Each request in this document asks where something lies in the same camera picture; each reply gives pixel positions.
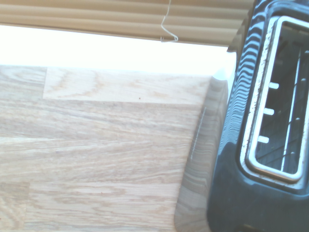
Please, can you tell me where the black glossy toaster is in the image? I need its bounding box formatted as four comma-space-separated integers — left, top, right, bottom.
173, 0, 309, 232

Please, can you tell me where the wide beige window blind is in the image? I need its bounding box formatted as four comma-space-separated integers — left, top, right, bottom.
0, 0, 256, 48

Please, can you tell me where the white blind cord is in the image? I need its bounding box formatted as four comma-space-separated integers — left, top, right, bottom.
160, 0, 179, 44

